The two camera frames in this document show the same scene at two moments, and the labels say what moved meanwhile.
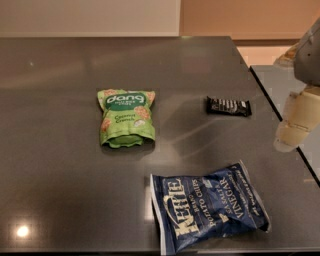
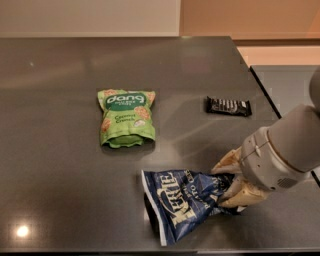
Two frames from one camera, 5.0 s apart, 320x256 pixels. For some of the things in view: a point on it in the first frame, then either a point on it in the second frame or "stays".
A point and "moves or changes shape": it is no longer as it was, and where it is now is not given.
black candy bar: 229,106 stays
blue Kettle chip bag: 194,211 moves or changes shape
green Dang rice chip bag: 127,117 stays
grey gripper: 309,56 → 263,160
